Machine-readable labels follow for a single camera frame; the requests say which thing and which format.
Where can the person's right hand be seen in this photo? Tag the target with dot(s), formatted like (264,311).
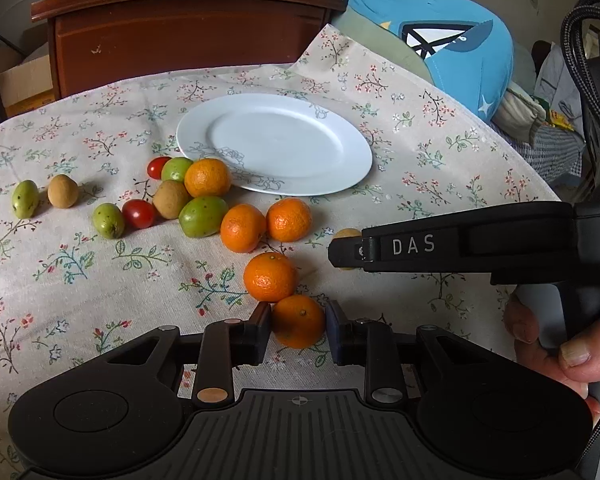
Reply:
(575,364)

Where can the open cardboard box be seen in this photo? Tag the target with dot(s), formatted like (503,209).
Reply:
(25,83)

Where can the floral tablecloth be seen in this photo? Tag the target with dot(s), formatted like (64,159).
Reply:
(69,295)

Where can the orange tangerine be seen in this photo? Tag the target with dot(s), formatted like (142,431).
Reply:
(289,220)
(298,322)
(208,177)
(242,228)
(270,277)

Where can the blue printed cushion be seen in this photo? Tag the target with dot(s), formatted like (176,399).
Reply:
(462,48)

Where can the white ceramic plate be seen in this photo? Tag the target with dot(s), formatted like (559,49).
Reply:
(277,144)

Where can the red cherry tomato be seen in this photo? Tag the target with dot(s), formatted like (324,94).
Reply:
(138,214)
(155,167)

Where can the large green jujube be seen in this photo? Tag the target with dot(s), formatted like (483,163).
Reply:
(202,216)

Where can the brown wooden cabinet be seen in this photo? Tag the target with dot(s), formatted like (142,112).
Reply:
(97,42)

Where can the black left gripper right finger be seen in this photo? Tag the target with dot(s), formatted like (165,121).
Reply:
(369,344)

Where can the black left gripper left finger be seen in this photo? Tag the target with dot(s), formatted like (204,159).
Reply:
(226,345)

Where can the brown longan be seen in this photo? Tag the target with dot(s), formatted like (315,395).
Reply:
(62,192)
(170,198)
(346,233)

